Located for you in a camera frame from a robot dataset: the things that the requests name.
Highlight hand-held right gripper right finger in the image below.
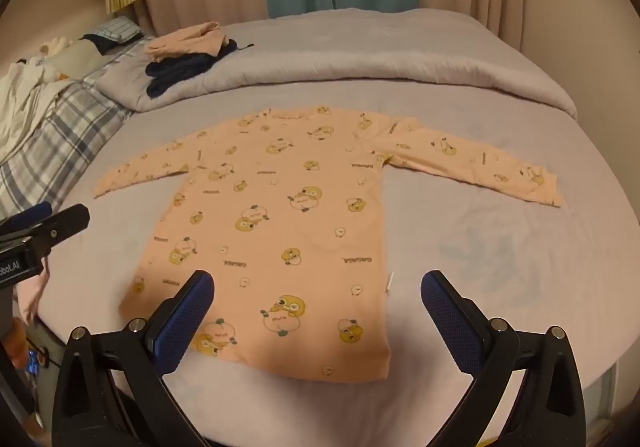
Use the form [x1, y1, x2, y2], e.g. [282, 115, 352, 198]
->
[420, 269, 587, 447]

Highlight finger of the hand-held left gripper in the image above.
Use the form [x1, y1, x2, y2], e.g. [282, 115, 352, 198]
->
[27, 203, 91, 254]
[0, 201, 54, 234]

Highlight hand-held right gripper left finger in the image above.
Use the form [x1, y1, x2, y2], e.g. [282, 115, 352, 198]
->
[51, 269, 216, 447]

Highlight orange printed long-sleeve shirt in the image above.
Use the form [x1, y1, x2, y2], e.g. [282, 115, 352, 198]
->
[94, 106, 566, 384]

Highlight dark navy clothes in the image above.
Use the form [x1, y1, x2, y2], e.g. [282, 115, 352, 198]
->
[145, 39, 255, 98]

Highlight peach folded clothes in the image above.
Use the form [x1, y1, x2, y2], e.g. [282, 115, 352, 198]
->
[144, 22, 236, 62]

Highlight pink cloth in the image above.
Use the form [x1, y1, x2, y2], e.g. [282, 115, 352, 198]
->
[14, 272, 52, 324]

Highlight bed with lilac sheet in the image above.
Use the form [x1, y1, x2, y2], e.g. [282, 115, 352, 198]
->
[35, 92, 637, 447]

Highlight plaid quilt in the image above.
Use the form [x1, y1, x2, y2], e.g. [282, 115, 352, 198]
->
[0, 43, 136, 225]

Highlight white crumpled cloth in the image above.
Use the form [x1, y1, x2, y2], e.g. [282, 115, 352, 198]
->
[0, 34, 76, 162]

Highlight blue striped pillow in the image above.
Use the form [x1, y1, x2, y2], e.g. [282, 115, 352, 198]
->
[81, 17, 144, 54]

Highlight lilac folded comforter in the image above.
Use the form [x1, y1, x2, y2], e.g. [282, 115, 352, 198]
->
[95, 7, 578, 122]

